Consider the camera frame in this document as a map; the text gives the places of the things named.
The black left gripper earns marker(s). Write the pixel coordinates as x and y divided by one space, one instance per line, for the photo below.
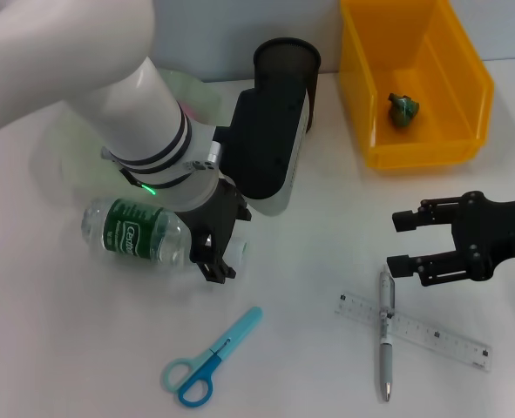
215 217

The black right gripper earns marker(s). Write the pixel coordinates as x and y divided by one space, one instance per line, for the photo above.
492 231

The clear green-label water bottle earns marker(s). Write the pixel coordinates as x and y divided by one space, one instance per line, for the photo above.
122 231

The blue sheathed scissors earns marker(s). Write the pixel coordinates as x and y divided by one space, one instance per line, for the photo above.
215 352

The green plastic wrapper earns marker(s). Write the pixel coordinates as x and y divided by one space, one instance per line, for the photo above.
403 111

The transparent plastic ruler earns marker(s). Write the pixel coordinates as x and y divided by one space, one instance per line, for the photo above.
440 337

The grey retractable pen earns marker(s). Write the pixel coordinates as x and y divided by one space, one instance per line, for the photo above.
387 357

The pale green glass fruit plate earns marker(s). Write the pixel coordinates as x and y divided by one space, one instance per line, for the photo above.
187 87

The black mesh pen holder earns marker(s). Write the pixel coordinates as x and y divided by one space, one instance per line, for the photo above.
283 56

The yellow plastic bin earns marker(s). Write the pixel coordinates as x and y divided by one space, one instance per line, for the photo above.
427 143

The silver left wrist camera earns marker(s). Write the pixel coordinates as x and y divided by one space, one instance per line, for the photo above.
261 143

